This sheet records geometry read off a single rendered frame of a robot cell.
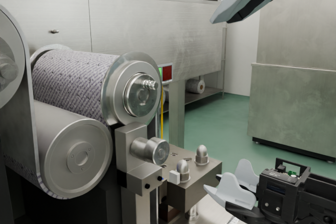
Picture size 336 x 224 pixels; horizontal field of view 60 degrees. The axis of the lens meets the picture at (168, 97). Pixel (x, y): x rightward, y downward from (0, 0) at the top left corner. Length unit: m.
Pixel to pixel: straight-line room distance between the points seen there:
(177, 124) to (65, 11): 0.88
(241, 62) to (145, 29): 4.46
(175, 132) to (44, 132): 1.12
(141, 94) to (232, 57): 4.99
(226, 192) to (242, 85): 4.97
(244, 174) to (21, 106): 0.37
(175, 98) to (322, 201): 1.09
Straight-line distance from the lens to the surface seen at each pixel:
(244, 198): 0.49
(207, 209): 0.82
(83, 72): 0.53
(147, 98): 0.51
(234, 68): 5.46
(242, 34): 5.35
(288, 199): 0.45
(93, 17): 0.85
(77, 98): 0.54
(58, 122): 0.45
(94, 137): 0.47
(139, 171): 0.49
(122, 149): 0.48
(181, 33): 1.15
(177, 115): 1.47
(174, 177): 0.65
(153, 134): 0.59
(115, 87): 0.47
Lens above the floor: 1.37
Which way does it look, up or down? 15 degrees down
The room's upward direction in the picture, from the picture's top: straight up
